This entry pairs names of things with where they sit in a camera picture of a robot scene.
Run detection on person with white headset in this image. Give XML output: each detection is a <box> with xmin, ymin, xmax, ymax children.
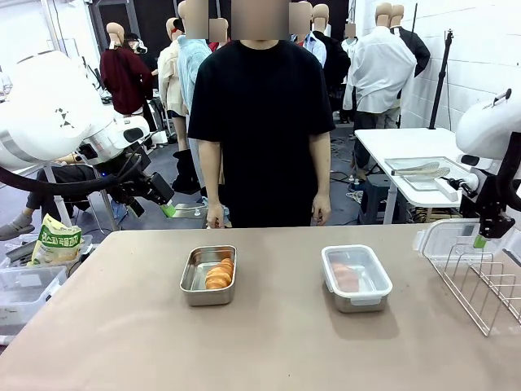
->
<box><xmin>125</xmin><ymin>32</ymin><xmax>158</xmax><ymax>77</ymax></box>

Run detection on person's right hand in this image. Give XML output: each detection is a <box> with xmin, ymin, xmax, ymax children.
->
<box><xmin>205</xmin><ymin>203</ymin><xmax>226</xmax><ymax>230</ymax></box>

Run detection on black white jacket mannequin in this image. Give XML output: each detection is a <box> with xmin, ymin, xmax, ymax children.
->
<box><xmin>390</xmin><ymin>4</ymin><xmax>431</xmax><ymax>78</ymax></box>

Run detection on clear plastic container lid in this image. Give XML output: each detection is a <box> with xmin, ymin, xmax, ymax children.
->
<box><xmin>320</xmin><ymin>244</ymin><xmax>394</xmax><ymax>306</ymax></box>
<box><xmin>414</xmin><ymin>218</ymin><xmax>514</xmax><ymax>261</ymax></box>

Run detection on black clothes mannequin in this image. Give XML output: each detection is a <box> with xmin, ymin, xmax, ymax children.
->
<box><xmin>311</xmin><ymin>3</ymin><xmax>352</xmax><ymax>123</ymax></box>

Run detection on green yellow snack bag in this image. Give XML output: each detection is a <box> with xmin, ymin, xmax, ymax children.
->
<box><xmin>27</xmin><ymin>213</ymin><xmax>85</xmax><ymax>268</ymax></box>

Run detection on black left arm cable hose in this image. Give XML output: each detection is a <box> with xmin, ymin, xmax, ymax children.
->
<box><xmin>0</xmin><ymin>152</ymin><xmax>143</xmax><ymax>195</ymax></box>

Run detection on gray sandal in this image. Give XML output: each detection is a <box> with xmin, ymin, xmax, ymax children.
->
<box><xmin>0</xmin><ymin>210</ymin><xmax>36</xmax><ymax>241</ymax></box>

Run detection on person's right forearm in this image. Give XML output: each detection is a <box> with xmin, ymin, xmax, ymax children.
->
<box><xmin>198</xmin><ymin>138</ymin><xmax>223</xmax><ymax>207</ymax></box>

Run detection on red top mannequin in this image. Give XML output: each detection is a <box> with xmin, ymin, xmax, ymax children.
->
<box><xmin>207</xmin><ymin>18</ymin><xmax>233</xmax><ymax>48</ymax></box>

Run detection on seated dark haired person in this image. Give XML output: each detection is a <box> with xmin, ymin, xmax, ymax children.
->
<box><xmin>15</xmin><ymin>152</ymin><xmax>107</xmax><ymax>229</ymax></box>

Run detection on person's black t-shirt torso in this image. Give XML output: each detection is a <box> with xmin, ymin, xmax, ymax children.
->
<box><xmin>187</xmin><ymin>39</ymin><xmax>337</xmax><ymax>229</ymax></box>

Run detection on blue white shirt mannequin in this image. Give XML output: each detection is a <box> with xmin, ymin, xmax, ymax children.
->
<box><xmin>288</xmin><ymin>2</ymin><xmax>327</xmax><ymax>66</ymax></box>

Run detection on person's left hand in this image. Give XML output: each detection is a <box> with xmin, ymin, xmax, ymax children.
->
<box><xmin>310</xmin><ymin>194</ymin><xmax>332</xmax><ymax>226</ymax></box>

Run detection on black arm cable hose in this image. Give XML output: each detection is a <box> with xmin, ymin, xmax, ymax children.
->
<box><xmin>494</xmin><ymin>130</ymin><xmax>521</xmax><ymax>204</ymax></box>
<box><xmin>0</xmin><ymin>152</ymin><xmax>143</xmax><ymax>195</ymax></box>

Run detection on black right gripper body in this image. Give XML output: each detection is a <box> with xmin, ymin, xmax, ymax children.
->
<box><xmin>475</xmin><ymin>195</ymin><xmax>517</xmax><ymax>240</ymax></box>

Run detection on cream shirt mannequin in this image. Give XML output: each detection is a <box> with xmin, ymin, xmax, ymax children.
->
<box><xmin>157</xmin><ymin>18</ymin><xmax>190</xmax><ymax>152</ymax></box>

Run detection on black tripod stand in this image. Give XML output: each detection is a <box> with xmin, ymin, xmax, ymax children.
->
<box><xmin>429</xmin><ymin>28</ymin><xmax>455</xmax><ymax>130</ymax></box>

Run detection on dark gray stool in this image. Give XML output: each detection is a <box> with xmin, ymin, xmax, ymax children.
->
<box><xmin>357</xmin><ymin>178</ymin><xmax>394</xmax><ymax>225</ymax></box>

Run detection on metal wire lid rack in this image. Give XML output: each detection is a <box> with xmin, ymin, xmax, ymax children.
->
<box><xmin>422</xmin><ymin>242</ymin><xmax>521</xmax><ymax>337</ymax></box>

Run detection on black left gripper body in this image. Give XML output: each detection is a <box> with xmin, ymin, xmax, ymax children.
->
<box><xmin>105</xmin><ymin>160</ymin><xmax>158</xmax><ymax>205</ymax></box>

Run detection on rectangular stainless steel container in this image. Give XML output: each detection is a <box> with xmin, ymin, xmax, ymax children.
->
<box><xmin>330</xmin><ymin>284</ymin><xmax>388</xmax><ymax>314</ymax></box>
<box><xmin>179</xmin><ymin>244</ymin><xmax>238</xmax><ymax>307</ymax></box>

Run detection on clear plastic storage bin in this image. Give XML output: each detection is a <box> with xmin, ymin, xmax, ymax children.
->
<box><xmin>0</xmin><ymin>264</ymin><xmax>68</xmax><ymax>327</ymax></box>

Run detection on golden brown croissant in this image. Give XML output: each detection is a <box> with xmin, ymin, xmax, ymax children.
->
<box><xmin>204</xmin><ymin>257</ymin><xmax>235</xmax><ymax>291</ymax></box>
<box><xmin>331</xmin><ymin>262</ymin><xmax>361</xmax><ymax>292</ymax></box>

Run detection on white floor stand base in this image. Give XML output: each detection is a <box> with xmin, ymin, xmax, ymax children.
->
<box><xmin>173</xmin><ymin>203</ymin><xmax>208</xmax><ymax>221</ymax></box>

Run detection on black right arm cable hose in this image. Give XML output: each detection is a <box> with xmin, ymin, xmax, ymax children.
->
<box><xmin>494</xmin><ymin>130</ymin><xmax>521</xmax><ymax>204</ymax></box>

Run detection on metal tongs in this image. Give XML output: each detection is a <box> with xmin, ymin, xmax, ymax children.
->
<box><xmin>392</xmin><ymin>161</ymin><xmax>452</xmax><ymax>179</ymax></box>

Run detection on maroon dress mannequin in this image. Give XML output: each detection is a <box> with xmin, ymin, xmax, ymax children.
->
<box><xmin>99</xmin><ymin>22</ymin><xmax>154</xmax><ymax>119</ymax></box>

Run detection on light blue shirt mannequin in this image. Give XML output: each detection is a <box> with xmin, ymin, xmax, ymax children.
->
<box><xmin>177</xmin><ymin>0</ymin><xmax>213</xmax><ymax>142</ymax></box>

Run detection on person's left forearm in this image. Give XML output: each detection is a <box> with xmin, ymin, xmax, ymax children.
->
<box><xmin>308</xmin><ymin>132</ymin><xmax>331</xmax><ymax>197</ymax></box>

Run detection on black boots mannequin legs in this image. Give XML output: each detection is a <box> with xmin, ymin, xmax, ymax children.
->
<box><xmin>173</xmin><ymin>148</ymin><xmax>201</xmax><ymax>196</ymax></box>

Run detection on perforated metal baking tray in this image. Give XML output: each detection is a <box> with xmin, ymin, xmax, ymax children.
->
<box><xmin>384</xmin><ymin>156</ymin><xmax>469</xmax><ymax>191</ymax></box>

